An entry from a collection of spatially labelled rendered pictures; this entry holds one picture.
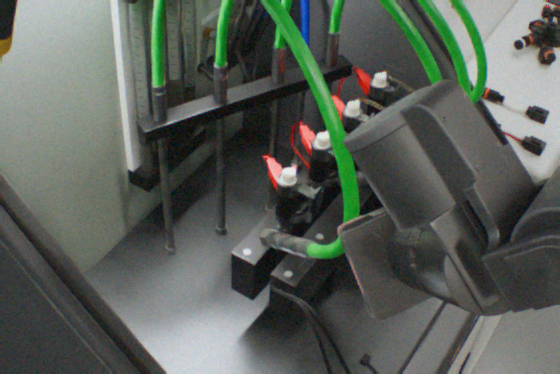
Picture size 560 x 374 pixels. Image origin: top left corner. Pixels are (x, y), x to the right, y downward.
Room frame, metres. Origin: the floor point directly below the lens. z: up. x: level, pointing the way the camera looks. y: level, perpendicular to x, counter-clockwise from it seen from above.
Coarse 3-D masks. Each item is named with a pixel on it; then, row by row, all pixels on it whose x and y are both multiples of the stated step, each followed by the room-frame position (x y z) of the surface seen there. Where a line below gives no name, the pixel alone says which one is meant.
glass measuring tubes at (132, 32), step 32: (128, 0) 0.80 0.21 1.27; (192, 0) 0.91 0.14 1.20; (128, 32) 0.83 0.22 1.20; (192, 32) 0.91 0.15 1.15; (128, 64) 0.82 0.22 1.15; (192, 64) 0.91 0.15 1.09; (128, 96) 0.82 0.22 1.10; (192, 96) 0.91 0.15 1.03; (128, 128) 0.81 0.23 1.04; (192, 128) 0.91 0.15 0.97; (128, 160) 0.82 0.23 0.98
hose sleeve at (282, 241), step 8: (272, 232) 0.57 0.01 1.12; (280, 232) 0.56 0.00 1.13; (272, 240) 0.56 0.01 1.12; (280, 240) 0.55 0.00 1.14; (288, 240) 0.54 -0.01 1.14; (296, 240) 0.53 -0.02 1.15; (304, 240) 0.53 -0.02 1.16; (280, 248) 0.54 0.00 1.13; (288, 248) 0.53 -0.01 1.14; (296, 248) 0.52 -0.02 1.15; (304, 248) 0.52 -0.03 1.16; (304, 256) 0.51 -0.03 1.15
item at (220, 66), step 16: (224, 0) 0.81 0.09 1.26; (384, 0) 0.71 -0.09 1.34; (224, 16) 0.81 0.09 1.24; (400, 16) 0.70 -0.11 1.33; (224, 32) 0.82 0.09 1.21; (416, 32) 0.69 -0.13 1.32; (224, 48) 0.82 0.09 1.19; (416, 48) 0.69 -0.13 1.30; (224, 64) 0.82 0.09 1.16; (432, 64) 0.68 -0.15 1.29; (224, 80) 0.82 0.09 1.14; (432, 80) 0.67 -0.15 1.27; (224, 96) 0.82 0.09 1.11
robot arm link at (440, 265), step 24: (456, 216) 0.27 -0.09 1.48; (432, 240) 0.28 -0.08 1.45; (456, 240) 0.27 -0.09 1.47; (480, 240) 0.26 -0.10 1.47; (432, 264) 0.27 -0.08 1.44; (456, 264) 0.26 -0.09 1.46; (480, 264) 0.26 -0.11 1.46; (432, 288) 0.27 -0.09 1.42; (456, 288) 0.25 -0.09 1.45; (480, 288) 0.25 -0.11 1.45; (480, 312) 0.24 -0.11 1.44; (504, 312) 0.25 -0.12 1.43
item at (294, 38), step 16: (160, 0) 0.75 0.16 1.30; (272, 0) 0.58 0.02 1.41; (160, 16) 0.76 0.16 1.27; (272, 16) 0.57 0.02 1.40; (288, 16) 0.57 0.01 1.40; (160, 32) 0.76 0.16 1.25; (288, 32) 0.56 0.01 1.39; (160, 48) 0.77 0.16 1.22; (304, 48) 0.55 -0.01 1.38; (160, 64) 0.77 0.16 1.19; (304, 64) 0.54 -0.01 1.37; (160, 80) 0.77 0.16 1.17; (320, 80) 0.53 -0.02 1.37; (320, 96) 0.52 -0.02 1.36; (320, 112) 0.51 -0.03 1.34; (336, 112) 0.51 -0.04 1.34; (336, 128) 0.50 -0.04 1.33; (336, 144) 0.50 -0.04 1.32; (336, 160) 0.49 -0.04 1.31; (352, 160) 0.49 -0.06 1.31; (352, 176) 0.48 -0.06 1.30; (352, 192) 0.48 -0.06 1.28; (352, 208) 0.47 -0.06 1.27; (336, 240) 0.49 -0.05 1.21; (320, 256) 0.50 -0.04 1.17; (336, 256) 0.49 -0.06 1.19
